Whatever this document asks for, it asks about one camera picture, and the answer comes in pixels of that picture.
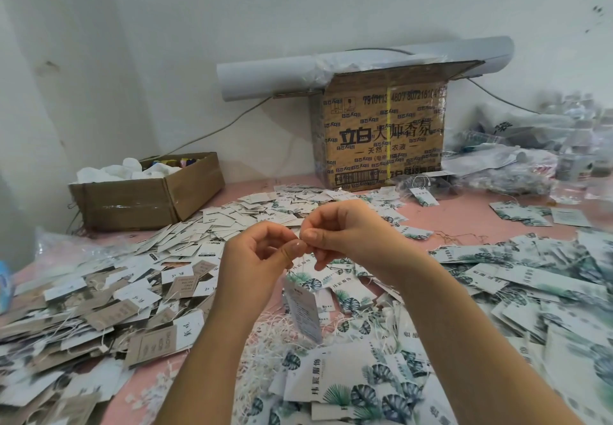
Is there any large printed cardboard box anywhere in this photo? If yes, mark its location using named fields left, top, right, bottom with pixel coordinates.
left=309, top=60, right=486, bottom=191

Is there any blue tissue pack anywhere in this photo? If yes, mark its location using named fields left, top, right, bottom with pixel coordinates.
left=0, top=262, right=13, bottom=314

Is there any black cable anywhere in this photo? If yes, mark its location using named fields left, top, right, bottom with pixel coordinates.
left=155, top=94, right=274, bottom=159

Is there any clear plastic bag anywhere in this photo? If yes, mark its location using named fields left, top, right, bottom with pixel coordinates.
left=33, top=230, right=109, bottom=272

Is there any small open cardboard box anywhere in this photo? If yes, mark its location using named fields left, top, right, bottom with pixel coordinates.
left=69, top=152, right=226, bottom=232

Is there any person's left hand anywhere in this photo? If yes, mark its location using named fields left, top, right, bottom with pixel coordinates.
left=213, top=221, right=310, bottom=330

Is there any pile of brown white tags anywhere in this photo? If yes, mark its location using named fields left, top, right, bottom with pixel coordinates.
left=0, top=248, right=223, bottom=425

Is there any person's left forearm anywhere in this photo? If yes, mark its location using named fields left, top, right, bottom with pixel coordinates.
left=153, top=315, right=264, bottom=425

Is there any white roll in plastic wrap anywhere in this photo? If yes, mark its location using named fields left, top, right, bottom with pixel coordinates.
left=217, top=36, right=515, bottom=102

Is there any single white leaf print tag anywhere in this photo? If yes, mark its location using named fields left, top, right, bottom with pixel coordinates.
left=284, top=276, right=325, bottom=347

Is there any person's right forearm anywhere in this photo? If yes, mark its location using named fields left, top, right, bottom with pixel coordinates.
left=393, top=262, right=584, bottom=425

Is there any heap of small tags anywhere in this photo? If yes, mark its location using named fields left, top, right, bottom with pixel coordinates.
left=134, top=185, right=437, bottom=253

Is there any heap of clear plastic bags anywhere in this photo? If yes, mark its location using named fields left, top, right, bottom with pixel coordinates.
left=445, top=89, right=613, bottom=205

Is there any person's right hand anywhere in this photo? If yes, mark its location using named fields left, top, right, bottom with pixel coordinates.
left=299, top=198, right=432, bottom=287

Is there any pile of green leaf tags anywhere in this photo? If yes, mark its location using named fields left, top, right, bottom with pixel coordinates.
left=241, top=233, right=613, bottom=425

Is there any white crumpled material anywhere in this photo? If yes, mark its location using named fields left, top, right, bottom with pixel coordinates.
left=75, top=158, right=183, bottom=184

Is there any pile of white strings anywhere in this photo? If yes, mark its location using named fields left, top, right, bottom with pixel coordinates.
left=129, top=319, right=331, bottom=425

